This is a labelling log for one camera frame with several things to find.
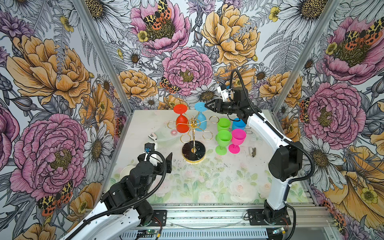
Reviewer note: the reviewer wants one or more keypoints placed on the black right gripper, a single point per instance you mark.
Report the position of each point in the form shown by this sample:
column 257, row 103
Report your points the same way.
column 215, row 106

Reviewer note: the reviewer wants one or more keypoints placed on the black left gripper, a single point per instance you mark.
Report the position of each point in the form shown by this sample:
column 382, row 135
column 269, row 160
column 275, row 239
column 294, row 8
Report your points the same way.
column 168, row 163

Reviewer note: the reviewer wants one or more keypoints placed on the blue wine glass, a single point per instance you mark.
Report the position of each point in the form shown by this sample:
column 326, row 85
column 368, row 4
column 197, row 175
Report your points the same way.
column 238, row 124
column 202, row 120

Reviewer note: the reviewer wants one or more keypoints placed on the green wine glass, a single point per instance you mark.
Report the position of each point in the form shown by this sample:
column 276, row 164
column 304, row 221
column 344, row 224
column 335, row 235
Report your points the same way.
column 223, row 124
column 224, row 138

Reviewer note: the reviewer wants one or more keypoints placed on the red wine glass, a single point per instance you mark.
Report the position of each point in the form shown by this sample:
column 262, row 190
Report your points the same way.
column 182, row 122

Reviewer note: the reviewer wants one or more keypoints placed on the pink wine glass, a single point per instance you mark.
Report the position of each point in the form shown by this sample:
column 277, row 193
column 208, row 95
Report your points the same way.
column 238, row 138

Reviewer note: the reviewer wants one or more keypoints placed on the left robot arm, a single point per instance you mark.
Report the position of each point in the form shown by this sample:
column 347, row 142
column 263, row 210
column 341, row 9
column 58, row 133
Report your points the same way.
column 124, row 206

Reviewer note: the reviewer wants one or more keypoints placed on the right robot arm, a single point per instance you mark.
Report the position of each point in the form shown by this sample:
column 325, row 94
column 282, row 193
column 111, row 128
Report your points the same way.
column 286, row 160

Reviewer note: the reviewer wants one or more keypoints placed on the gold wine glass rack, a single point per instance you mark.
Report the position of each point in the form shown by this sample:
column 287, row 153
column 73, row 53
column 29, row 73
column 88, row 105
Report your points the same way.
column 194, row 151

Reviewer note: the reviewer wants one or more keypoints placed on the brown paper cup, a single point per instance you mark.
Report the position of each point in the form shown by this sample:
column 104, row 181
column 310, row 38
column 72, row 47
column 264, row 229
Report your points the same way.
column 126, row 171

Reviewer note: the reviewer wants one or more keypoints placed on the small metal binder clip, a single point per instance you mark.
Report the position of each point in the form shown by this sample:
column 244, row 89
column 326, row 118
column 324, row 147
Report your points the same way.
column 252, row 151

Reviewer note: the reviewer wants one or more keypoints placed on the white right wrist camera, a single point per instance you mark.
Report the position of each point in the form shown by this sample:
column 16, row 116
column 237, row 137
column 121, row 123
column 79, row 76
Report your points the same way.
column 225, row 92

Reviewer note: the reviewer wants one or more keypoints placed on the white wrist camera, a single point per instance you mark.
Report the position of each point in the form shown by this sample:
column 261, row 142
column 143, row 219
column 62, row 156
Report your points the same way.
column 225, row 92
column 148, row 148

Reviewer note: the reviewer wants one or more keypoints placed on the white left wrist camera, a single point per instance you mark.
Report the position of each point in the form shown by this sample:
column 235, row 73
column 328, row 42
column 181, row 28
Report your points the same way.
column 148, row 148

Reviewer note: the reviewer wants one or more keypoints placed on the aluminium front rail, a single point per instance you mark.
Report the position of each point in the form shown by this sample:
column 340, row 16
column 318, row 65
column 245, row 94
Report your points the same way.
column 209, row 222

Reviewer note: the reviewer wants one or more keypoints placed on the right aluminium corner post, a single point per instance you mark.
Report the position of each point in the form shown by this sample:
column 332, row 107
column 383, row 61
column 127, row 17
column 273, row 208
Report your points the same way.
column 323, row 22

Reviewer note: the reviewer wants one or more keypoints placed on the aluminium corner post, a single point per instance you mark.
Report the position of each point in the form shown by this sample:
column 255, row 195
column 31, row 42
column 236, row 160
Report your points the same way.
column 323, row 22
column 93, row 34

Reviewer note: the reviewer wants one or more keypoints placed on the left aluminium corner post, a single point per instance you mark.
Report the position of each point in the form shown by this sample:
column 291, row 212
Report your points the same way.
column 93, row 34

